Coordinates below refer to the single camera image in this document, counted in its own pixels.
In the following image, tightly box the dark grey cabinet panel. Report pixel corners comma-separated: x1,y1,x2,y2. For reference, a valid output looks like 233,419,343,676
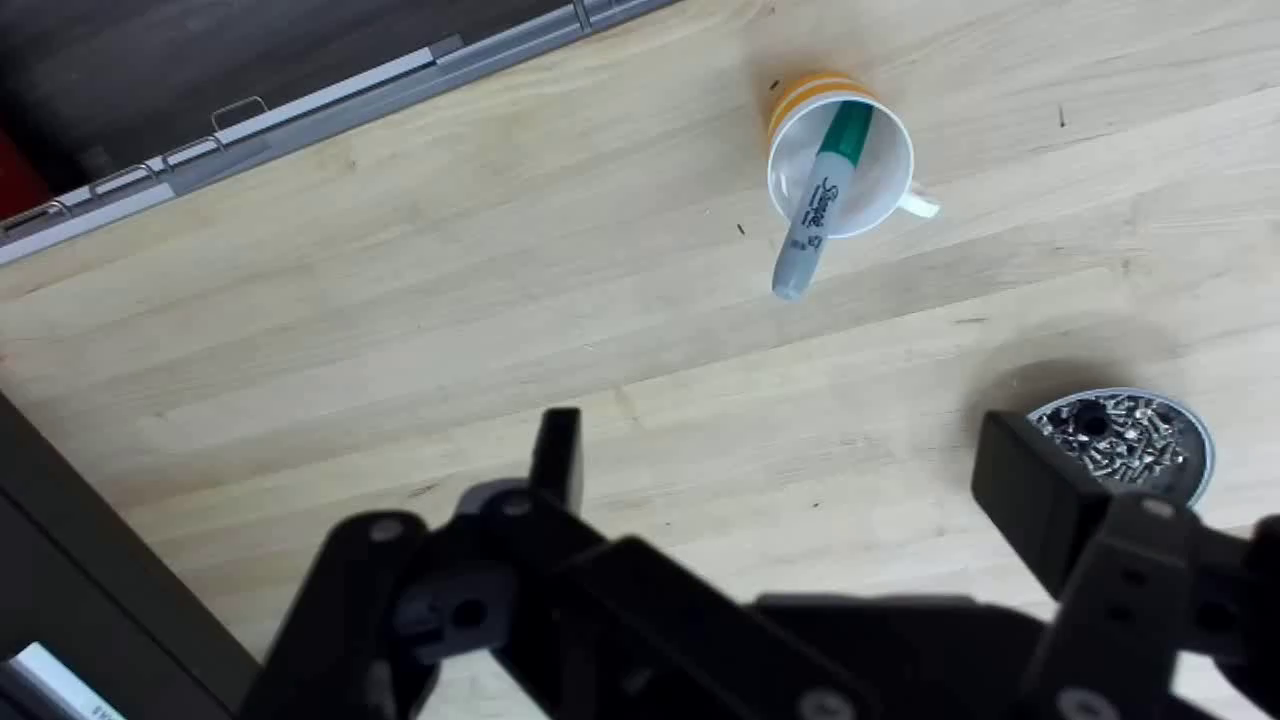
0,392,264,720

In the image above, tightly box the orange and white cup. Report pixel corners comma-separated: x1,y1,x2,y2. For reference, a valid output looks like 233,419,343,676
761,70,945,249

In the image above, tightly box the grey aluminium frame rail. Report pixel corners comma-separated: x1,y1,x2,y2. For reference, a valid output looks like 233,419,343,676
0,0,676,274

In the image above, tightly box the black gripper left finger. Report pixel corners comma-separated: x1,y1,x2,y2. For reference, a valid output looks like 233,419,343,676
245,405,633,720

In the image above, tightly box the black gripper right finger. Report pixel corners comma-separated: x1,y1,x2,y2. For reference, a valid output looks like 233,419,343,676
967,407,1280,720

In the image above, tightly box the green capped grey marker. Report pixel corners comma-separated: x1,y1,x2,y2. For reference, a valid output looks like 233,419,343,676
769,99,881,305

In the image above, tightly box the black round object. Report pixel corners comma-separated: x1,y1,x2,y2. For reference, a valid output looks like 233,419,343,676
1024,385,1218,514

